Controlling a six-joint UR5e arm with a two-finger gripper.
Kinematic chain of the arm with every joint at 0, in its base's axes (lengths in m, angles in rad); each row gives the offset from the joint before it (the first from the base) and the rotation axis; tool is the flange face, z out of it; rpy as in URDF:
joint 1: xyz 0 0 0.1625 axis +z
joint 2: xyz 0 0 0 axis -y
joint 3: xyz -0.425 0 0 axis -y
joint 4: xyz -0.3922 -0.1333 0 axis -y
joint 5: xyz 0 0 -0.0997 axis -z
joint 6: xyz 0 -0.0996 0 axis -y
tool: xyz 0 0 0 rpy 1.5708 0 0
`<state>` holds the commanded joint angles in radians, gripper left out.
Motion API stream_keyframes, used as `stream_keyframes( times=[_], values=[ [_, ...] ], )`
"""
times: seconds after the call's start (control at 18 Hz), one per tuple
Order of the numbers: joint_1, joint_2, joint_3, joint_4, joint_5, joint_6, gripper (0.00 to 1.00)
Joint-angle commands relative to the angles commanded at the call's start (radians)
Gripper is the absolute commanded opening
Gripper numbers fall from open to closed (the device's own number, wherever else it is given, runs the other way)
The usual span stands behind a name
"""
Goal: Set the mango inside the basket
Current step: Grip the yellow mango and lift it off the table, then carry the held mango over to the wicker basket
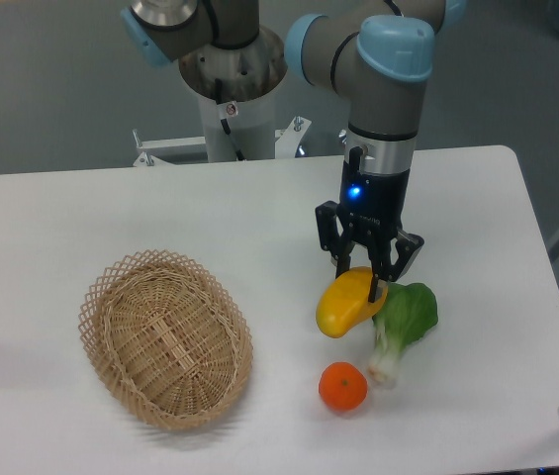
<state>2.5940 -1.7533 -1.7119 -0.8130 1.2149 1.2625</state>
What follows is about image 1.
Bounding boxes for green bok choy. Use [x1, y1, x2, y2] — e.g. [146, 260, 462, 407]
[367, 283, 438, 387]

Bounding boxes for yellow mango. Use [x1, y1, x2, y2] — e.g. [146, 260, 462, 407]
[316, 266, 388, 338]

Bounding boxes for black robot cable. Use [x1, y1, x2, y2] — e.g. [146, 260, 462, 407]
[213, 77, 247, 162]

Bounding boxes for orange tangerine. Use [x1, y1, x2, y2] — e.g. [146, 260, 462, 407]
[319, 361, 368, 412]

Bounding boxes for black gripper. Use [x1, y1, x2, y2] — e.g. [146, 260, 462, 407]
[315, 146, 424, 303]

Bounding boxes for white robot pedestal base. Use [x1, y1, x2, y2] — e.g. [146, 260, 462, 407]
[133, 27, 312, 166]

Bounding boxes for woven wicker basket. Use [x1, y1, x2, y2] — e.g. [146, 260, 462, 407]
[78, 250, 253, 430]

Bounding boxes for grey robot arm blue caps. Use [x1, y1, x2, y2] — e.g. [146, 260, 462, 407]
[121, 1, 466, 302]

